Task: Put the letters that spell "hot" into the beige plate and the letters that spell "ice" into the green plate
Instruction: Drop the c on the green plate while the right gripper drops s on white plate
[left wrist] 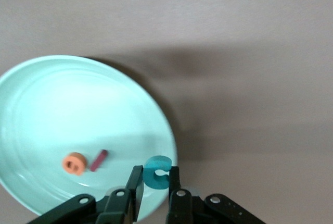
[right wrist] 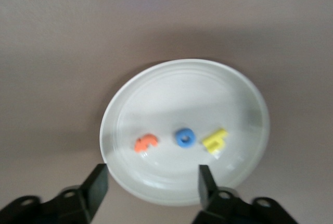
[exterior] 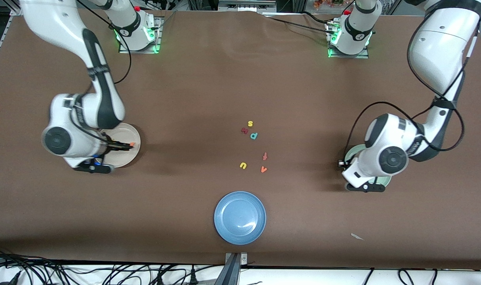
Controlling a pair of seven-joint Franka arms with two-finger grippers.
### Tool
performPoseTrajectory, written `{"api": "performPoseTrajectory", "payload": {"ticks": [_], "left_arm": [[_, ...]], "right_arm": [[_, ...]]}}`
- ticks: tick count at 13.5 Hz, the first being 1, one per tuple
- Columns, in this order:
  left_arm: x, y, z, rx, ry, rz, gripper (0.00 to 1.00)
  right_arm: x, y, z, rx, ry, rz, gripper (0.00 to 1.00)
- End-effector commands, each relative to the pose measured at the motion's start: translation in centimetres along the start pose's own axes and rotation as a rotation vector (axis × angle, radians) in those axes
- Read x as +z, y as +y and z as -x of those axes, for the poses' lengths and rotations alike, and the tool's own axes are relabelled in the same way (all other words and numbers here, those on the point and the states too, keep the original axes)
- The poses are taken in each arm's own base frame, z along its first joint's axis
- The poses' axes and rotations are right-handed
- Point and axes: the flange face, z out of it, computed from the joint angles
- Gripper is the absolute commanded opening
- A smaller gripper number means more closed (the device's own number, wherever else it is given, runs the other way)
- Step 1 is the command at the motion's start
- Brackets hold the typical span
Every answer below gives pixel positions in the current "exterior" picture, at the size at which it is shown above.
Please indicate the blue plate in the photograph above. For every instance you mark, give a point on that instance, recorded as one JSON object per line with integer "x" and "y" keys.
{"x": 239, "y": 217}

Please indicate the teal foam letter p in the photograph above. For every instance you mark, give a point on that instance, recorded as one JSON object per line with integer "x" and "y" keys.
{"x": 254, "y": 135}

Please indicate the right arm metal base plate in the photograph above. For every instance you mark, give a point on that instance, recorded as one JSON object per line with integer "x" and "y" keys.
{"x": 139, "y": 51}

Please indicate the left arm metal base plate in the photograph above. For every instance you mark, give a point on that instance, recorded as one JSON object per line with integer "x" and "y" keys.
{"x": 349, "y": 56}

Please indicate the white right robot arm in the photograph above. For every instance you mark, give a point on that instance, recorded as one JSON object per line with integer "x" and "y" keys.
{"x": 54, "y": 19}

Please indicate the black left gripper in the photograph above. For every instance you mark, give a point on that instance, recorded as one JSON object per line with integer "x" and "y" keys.
{"x": 346, "y": 163}

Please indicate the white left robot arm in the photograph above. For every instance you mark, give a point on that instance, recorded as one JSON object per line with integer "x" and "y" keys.
{"x": 438, "y": 47}

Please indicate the beige brown plate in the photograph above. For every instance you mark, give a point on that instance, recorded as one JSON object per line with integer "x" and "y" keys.
{"x": 123, "y": 158}

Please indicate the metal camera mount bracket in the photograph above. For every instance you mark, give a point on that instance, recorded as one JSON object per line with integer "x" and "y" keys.
{"x": 231, "y": 269}

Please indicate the aluminium frame profile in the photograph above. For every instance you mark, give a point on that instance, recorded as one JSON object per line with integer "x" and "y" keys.
{"x": 14, "y": 11}

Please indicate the small white paper scrap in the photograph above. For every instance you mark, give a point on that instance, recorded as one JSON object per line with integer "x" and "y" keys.
{"x": 357, "y": 236}

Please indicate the orange decorative bunch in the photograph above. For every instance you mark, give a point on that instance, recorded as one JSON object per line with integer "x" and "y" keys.
{"x": 323, "y": 4}

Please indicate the brown table cover sheet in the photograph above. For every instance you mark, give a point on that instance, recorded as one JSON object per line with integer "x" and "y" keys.
{"x": 66, "y": 206}

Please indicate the light green plate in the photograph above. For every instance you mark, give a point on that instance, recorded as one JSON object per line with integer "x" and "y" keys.
{"x": 354, "y": 151}

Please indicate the grey metal box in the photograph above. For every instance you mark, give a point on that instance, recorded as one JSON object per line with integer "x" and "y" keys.
{"x": 244, "y": 6}

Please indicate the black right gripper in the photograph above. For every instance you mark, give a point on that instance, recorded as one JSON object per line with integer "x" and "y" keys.
{"x": 113, "y": 145}

